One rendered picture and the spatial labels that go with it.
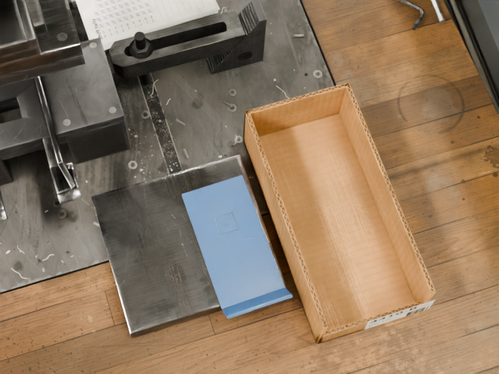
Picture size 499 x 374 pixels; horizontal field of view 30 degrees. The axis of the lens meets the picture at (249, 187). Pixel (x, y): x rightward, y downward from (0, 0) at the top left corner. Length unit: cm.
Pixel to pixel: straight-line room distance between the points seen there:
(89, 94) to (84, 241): 16
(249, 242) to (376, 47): 30
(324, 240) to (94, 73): 31
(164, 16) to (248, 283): 33
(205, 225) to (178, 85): 19
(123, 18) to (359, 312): 42
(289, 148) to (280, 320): 20
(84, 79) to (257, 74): 21
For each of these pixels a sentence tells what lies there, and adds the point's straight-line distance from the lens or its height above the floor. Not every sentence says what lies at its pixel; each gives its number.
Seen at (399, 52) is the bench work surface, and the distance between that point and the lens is 114.
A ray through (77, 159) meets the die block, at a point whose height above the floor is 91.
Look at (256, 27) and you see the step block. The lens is 105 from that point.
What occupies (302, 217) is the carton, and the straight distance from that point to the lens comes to 103.
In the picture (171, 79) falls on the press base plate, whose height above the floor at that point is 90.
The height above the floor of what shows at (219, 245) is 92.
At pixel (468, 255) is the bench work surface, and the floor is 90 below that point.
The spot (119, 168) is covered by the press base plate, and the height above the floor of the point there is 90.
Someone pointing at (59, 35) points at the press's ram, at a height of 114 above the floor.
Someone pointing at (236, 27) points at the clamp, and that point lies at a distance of 105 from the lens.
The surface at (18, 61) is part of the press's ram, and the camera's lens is 86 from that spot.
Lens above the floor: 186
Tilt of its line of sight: 68 degrees down
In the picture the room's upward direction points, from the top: 5 degrees clockwise
